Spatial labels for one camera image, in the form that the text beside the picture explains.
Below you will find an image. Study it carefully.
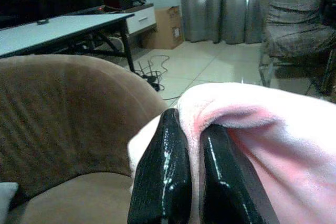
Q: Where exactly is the brown round sofa chair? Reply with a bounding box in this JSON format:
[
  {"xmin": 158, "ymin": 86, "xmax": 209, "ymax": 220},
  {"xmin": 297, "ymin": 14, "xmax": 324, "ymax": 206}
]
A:
[{"xmin": 0, "ymin": 54, "xmax": 169, "ymax": 224}]

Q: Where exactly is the brown cardboard box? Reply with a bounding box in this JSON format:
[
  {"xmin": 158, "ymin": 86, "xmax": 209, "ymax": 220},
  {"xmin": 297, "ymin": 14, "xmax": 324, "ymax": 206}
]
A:
[{"xmin": 141, "ymin": 5, "xmax": 184, "ymax": 50}]

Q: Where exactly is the grey pillow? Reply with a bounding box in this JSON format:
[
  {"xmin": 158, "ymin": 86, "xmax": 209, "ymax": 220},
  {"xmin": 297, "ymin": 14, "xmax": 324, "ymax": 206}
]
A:
[{"xmin": 0, "ymin": 182, "xmax": 20, "ymax": 212}]

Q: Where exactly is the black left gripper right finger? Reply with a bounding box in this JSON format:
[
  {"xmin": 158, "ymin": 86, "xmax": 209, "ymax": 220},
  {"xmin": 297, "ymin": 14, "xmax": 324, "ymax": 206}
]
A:
[{"xmin": 198, "ymin": 124, "xmax": 279, "ymax": 224}]

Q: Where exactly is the white tv cabinet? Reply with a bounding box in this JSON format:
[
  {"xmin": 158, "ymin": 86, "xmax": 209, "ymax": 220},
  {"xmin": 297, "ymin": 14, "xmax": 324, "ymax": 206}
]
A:
[{"xmin": 125, "ymin": 2, "xmax": 157, "ymax": 35}]

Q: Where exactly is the chair with grey cover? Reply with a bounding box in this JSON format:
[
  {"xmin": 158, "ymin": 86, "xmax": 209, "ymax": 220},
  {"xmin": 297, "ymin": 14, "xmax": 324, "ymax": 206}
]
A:
[{"xmin": 258, "ymin": 0, "xmax": 336, "ymax": 97}]

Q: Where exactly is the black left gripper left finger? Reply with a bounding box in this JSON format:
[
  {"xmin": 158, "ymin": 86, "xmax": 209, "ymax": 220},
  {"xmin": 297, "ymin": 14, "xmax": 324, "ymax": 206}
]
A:
[{"xmin": 127, "ymin": 108, "xmax": 193, "ymax": 224}]

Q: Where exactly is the pink pillow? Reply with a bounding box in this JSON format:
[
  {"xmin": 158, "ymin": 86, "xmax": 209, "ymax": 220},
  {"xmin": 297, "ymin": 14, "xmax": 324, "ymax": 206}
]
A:
[{"xmin": 127, "ymin": 82, "xmax": 336, "ymax": 224}]

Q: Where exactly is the grey floor cable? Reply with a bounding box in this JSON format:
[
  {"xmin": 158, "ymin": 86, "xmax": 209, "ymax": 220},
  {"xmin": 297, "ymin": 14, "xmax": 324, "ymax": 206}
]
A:
[{"xmin": 148, "ymin": 54, "xmax": 171, "ymax": 76}]

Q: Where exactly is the grey curtain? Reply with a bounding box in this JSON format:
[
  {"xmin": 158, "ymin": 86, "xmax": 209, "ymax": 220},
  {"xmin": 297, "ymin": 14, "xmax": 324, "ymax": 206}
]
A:
[{"xmin": 178, "ymin": 0, "xmax": 269, "ymax": 45}]

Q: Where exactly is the white table with black legs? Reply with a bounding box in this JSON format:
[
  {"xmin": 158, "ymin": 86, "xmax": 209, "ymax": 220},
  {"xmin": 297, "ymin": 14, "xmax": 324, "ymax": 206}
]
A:
[{"xmin": 0, "ymin": 13, "xmax": 136, "ymax": 73}]

